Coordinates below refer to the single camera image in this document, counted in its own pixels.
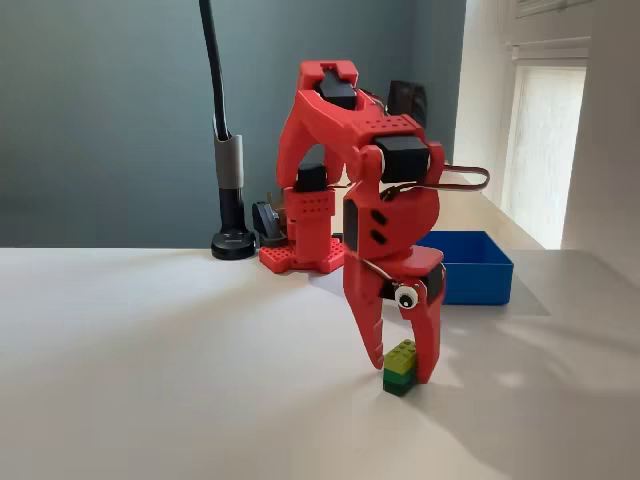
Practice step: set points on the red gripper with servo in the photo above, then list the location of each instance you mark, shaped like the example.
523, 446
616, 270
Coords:
369, 283

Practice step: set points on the blue plastic bin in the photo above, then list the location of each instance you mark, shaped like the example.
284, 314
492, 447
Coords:
480, 285

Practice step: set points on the black table clamp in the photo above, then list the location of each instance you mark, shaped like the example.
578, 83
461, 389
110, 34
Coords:
265, 220

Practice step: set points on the yellow-green lego brick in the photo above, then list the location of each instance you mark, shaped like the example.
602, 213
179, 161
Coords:
397, 381

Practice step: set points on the black gooseneck stand with base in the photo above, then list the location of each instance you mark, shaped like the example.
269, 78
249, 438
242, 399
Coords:
228, 160

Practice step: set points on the red 3D-printed robot arm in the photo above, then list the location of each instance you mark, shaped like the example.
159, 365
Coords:
320, 125

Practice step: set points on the dark wooden chair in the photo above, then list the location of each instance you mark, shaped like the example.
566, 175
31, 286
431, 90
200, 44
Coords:
415, 100

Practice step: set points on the window with white blind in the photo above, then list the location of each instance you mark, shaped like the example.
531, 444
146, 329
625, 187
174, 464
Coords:
545, 150

